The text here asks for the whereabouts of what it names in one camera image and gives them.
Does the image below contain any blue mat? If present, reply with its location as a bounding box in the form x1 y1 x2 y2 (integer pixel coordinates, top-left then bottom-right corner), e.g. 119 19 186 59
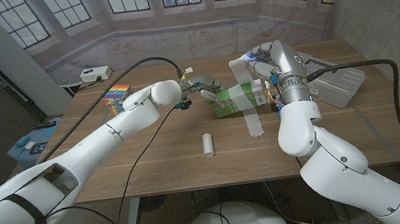
2 116 69 171

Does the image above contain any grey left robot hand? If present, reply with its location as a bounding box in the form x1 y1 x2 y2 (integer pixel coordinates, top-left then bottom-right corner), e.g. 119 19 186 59
178 72 227 112

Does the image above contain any grey table leg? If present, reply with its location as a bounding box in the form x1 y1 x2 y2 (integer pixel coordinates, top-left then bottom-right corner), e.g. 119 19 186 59
119 197 145 224

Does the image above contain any grey clamshell container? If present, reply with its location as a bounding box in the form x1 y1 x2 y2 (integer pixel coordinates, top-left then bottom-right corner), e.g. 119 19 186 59
296 42 370 114

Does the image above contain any printed window backdrop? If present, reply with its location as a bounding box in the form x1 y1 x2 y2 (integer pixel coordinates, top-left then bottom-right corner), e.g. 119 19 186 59
0 0 360 90

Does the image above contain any black remote control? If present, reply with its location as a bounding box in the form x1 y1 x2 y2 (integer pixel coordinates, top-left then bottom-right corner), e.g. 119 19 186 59
32 120 57 131

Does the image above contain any green cardboard package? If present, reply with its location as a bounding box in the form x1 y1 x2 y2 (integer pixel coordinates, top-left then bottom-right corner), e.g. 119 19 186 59
207 77 269 119

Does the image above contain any white bandage strip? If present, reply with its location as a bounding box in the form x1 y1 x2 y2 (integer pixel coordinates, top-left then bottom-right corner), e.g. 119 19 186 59
222 54 270 141

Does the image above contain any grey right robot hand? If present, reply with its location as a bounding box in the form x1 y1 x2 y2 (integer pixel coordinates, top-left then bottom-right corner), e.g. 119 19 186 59
240 35 313 112

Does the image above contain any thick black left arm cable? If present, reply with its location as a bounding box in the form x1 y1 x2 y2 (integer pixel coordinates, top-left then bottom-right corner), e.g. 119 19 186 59
27 53 193 163

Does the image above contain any small blue device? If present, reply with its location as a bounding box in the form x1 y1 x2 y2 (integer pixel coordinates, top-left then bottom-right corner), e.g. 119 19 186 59
14 135 33 149

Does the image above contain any colourful block print box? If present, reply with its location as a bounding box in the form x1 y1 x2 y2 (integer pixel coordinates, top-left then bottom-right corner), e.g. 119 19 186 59
99 82 136 118

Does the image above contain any white power strip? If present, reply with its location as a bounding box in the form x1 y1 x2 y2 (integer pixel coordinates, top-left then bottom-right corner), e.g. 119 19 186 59
78 64 113 85

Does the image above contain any white bandage roll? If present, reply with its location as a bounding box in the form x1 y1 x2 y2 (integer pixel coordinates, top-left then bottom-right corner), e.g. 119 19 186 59
200 132 216 158

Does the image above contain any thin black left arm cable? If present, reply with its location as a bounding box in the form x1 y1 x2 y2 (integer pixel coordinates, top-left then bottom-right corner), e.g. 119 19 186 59
2 106 194 224

